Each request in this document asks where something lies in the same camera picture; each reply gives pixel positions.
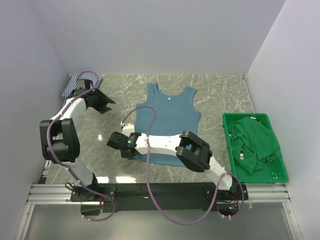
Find green tank top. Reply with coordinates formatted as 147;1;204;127
229;117;282;174

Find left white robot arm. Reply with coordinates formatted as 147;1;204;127
39;79;116;201

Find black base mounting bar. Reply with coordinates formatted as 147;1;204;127
70;182;249;215

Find light blue tank top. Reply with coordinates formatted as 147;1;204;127
133;82;203;168

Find blue white striped tank top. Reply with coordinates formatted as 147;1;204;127
61;71;103;99

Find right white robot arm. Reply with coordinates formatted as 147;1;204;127
106;130;238;200

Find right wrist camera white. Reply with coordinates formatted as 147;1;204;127
120;121;135;137

